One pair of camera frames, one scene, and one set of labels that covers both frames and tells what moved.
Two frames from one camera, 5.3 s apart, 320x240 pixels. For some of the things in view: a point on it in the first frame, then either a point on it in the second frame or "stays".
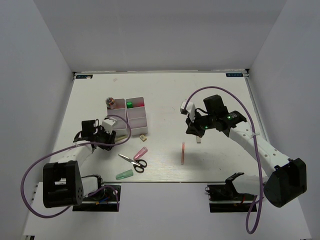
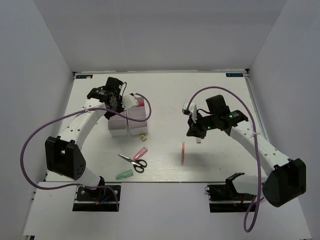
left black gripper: x=110 y=137 to x=119 y=100
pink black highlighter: x=140 y=103 stays
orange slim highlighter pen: x=183 y=153 stays
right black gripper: x=192 y=127 stays
